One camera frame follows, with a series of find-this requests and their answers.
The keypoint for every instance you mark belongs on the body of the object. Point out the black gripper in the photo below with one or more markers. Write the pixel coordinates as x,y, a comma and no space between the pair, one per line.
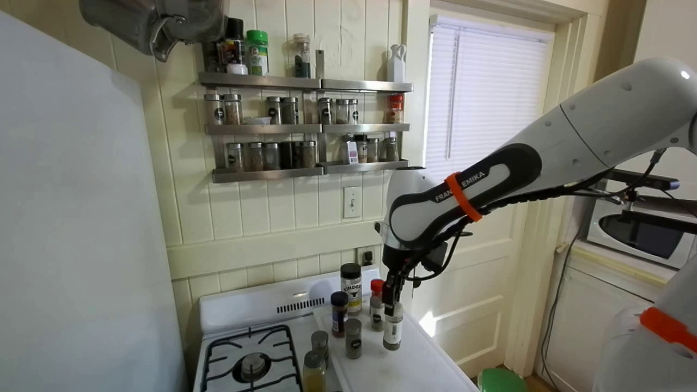
401,265

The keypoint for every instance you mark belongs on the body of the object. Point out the white-capped spice bottle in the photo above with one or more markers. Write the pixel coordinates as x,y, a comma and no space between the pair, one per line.
393,328

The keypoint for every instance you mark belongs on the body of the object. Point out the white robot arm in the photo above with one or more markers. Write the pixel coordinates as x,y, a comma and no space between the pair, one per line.
637,110

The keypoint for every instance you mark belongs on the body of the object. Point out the red-capped spice bottle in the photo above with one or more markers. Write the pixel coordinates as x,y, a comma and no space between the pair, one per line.
377,303

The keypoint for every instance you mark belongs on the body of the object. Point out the tall black-capped spice jar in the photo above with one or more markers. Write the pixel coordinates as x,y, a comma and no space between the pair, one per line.
352,286

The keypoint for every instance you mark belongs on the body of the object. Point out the black-capped spice bottle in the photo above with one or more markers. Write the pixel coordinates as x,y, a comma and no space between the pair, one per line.
339,312

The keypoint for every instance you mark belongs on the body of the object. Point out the silver-capped spice bottle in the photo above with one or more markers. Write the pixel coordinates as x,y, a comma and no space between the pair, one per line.
353,338

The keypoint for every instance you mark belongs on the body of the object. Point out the small silver-lid spice jar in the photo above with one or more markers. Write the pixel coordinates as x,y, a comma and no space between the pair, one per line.
322,346

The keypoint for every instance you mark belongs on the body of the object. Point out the yellow spice bottle silver cap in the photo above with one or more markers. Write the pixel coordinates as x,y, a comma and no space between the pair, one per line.
314,377

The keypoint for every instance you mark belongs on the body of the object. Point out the white bottle on shelf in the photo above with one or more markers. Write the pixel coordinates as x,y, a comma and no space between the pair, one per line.
398,65

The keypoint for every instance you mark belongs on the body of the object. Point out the white gas stove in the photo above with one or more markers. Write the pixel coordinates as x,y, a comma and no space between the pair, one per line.
420,365

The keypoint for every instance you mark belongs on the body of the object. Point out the green round object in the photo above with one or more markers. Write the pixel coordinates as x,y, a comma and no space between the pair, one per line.
500,380

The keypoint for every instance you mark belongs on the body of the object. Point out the black stove burner grate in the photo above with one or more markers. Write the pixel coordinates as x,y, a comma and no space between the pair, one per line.
251,360

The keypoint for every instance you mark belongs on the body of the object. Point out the white window blind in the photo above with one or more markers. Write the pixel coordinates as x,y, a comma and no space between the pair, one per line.
486,81

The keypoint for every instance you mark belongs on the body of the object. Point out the white microwave oven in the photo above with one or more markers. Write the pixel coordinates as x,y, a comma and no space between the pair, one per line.
645,235

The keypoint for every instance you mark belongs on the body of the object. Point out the green-lid jar on shelf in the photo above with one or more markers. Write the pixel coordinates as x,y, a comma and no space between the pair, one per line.
258,54

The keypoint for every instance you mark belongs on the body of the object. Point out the wall power outlet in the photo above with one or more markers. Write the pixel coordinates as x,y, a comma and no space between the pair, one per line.
367,259

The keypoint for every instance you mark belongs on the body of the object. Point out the white wall light switch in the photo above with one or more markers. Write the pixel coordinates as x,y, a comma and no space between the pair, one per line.
352,204

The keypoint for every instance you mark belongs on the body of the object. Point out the metal wall spice rack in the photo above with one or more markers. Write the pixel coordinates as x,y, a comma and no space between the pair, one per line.
273,127

